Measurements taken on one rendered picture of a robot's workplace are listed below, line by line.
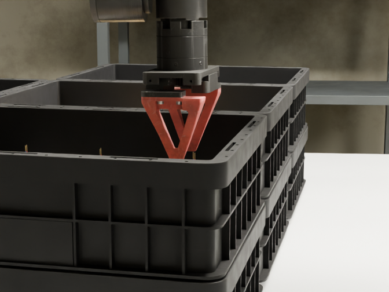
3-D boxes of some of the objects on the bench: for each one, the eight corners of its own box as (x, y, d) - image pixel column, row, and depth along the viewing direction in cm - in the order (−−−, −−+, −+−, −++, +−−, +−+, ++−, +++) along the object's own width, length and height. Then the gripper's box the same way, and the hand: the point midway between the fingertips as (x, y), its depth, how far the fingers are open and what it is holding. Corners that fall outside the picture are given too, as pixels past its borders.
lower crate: (290, 228, 135) (292, 154, 133) (265, 294, 106) (267, 201, 104) (56, 214, 144) (54, 144, 141) (-26, 271, 115) (-30, 185, 113)
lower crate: (265, 294, 106) (267, 201, 104) (222, 408, 78) (223, 284, 75) (-26, 271, 115) (-30, 185, 113) (-162, 367, 86) (-172, 254, 84)
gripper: (200, 19, 88) (202, 165, 90) (221, 17, 98) (222, 148, 101) (138, 19, 89) (140, 164, 92) (165, 17, 100) (167, 146, 102)
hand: (183, 148), depth 96 cm, fingers open, 6 cm apart
